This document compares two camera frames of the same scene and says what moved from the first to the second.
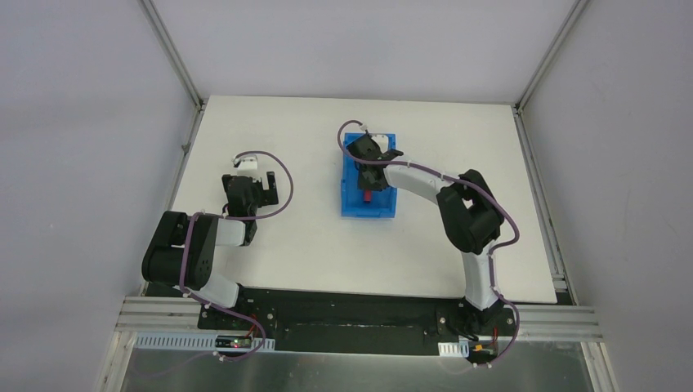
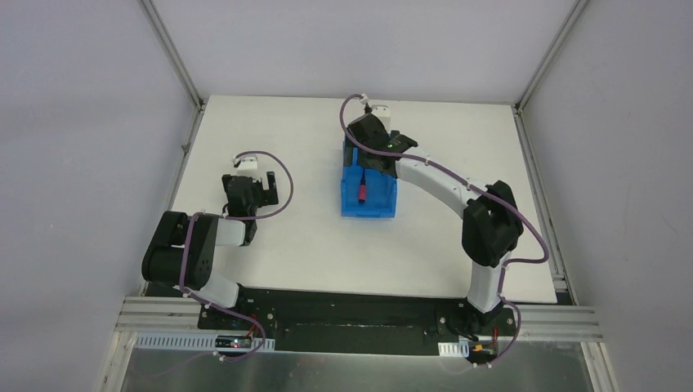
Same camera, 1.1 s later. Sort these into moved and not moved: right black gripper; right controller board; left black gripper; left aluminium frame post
Moved: right black gripper
Not moved: left black gripper; right controller board; left aluminium frame post
